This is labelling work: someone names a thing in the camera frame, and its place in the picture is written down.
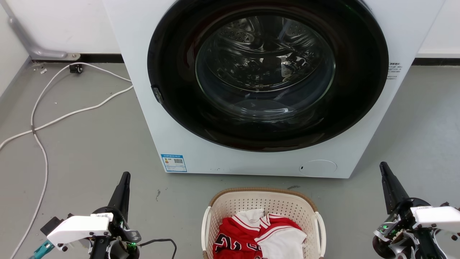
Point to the small black box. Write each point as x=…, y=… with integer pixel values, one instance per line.
x=52, y=225

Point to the white garment with red trim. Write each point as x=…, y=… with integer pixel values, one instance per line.
x=284, y=242

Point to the white plastic laundry basket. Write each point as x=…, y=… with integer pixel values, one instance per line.
x=258, y=200

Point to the round black washing machine door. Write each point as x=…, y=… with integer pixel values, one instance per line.
x=172, y=64

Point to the red basketball jersey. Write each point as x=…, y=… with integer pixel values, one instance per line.
x=233, y=237

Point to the small printed warning sticker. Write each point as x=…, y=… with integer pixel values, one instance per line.
x=394, y=70

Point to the round white filter cover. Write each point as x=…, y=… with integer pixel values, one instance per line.
x=318, y=168

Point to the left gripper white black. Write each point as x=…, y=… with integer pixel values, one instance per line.
x=79, y=227

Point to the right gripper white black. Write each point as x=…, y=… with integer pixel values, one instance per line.
x=431, y=217

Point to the white front-load washing machine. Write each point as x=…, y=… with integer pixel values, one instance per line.
x=143, y=54

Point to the teal plastic connector piece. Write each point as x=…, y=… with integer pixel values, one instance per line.
x=42, y=249

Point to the blue energy label sticker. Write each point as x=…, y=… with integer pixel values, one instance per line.
x=173, y=163

